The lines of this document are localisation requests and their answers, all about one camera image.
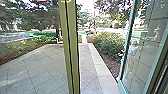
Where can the green framed glass door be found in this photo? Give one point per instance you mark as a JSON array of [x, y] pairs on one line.
[[143, 60]]

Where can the green hedge shrubs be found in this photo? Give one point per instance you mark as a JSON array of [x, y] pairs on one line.
[[108, 43]]

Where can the white outdoor chair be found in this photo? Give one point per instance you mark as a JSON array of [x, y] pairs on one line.
[[59, 40]]

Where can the brown tree trunk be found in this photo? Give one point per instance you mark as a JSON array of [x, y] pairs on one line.
[[57, 28]]

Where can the low planted shrub bed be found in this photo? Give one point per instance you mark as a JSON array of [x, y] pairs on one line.
[[23, 45]]

